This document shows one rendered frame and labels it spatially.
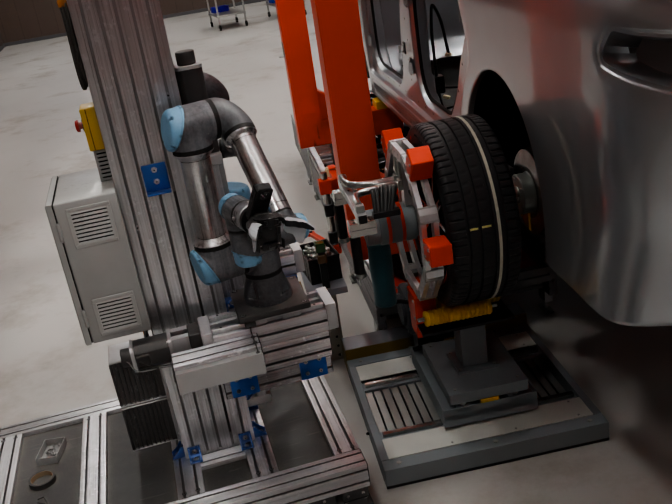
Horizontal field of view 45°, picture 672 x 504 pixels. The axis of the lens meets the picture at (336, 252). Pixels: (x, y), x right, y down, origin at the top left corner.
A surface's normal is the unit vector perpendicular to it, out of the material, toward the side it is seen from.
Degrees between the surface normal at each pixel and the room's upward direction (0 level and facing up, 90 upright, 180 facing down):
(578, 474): 0
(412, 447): 0
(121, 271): 90
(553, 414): 0
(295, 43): 90
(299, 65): 90
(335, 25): 90
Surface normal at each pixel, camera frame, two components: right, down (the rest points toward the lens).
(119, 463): -0.14, -0.91
